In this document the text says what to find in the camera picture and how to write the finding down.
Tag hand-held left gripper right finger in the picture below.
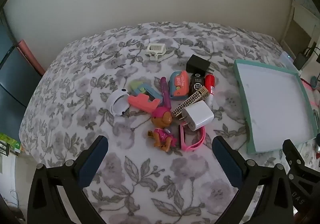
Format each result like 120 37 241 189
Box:
212 135 297 224

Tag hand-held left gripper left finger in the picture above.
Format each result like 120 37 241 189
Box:
27 135 109 224

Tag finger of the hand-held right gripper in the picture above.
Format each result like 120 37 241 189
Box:
282 139 320 214

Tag pink watch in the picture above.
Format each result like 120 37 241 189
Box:
179 124 206 152

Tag white charger plug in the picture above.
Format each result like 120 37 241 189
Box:
178 103 215 131

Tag white smart band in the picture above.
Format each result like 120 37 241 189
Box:
107 88 130 116

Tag teal and white box tray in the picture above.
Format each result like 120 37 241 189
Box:
233 59 318 155

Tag gold patterned lighter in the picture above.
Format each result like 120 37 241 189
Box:
171 86 210 117

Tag brown and pink pup figure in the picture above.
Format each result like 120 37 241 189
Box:
147 108 179 153

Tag red tube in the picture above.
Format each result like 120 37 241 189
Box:
204 74 217 97

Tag coral and blue toy knife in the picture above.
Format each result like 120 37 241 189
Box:
169 70 190 101

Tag purple pen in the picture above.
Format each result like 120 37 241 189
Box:
160 77 172 110

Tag grey floral blanket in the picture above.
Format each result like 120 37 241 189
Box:
19 22 318 224

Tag green box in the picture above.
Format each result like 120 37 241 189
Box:
0 133 22 154

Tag black charger plug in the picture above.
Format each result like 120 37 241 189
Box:
186 54 215 75

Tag black power adapter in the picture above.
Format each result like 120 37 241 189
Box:
293 53 310 70

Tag white power strip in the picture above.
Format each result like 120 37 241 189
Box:
280 52 299 71

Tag dark cabinet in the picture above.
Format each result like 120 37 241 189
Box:
0 23 42 137

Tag pink rolled mat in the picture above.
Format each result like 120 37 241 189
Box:
16 39 46 76

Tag small white plastic clip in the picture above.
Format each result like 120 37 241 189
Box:
146 43 166 62

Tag black cables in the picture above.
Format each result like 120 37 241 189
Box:
300 42 320 65

